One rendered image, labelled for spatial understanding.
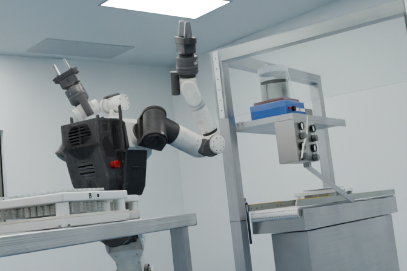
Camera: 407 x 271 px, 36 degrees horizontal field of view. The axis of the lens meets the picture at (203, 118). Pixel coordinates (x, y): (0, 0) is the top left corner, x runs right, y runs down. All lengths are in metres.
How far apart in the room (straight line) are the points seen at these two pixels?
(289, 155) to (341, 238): 0.68
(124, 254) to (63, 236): 1.43
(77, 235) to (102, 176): 1.15
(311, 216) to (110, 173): 1.10
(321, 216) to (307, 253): 0.19
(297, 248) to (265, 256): 4.65
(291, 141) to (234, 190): 0.37
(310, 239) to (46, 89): 5.41
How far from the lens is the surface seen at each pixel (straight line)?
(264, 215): 3.08
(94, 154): 2.41
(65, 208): 1.33
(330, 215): 3.27
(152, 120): 2.41
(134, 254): 2.66
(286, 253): 3.18
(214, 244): 8.47
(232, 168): 3.07
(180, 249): 1.78
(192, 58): 2.50
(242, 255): 3.07
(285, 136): 2.99
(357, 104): 6.77
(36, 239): 1.18
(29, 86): 7.93
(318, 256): 3.20
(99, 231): 1.36
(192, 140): 2.50
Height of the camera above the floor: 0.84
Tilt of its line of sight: 8 degrees up
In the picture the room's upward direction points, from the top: 6 degrees counter-clockwise
